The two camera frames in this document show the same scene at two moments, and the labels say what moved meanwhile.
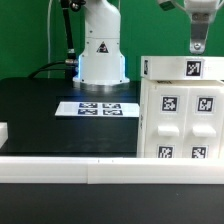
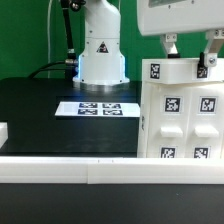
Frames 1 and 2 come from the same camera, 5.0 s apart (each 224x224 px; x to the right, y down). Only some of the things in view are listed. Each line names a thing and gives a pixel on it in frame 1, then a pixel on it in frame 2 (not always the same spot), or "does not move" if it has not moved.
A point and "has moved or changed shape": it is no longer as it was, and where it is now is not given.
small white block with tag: [157, 68] has moved or changed shape
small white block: [204, 123] does not move
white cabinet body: [181, 119] does not move
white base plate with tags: [97, 109] does not move
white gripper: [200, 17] -> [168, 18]
